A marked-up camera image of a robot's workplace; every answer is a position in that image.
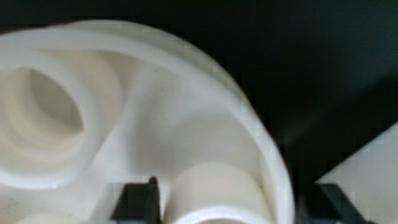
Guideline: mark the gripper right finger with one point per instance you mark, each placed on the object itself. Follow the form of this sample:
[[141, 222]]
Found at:
[[326, 207]]

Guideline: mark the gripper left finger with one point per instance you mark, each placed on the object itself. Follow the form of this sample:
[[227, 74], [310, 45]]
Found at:
[[138, 206]]

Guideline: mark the white round stool seat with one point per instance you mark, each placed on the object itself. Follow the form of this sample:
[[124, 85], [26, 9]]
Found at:
[[124, 110]]

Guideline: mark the white U-shaped fence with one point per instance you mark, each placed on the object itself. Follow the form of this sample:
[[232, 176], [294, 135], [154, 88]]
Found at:
[[367, 178]]

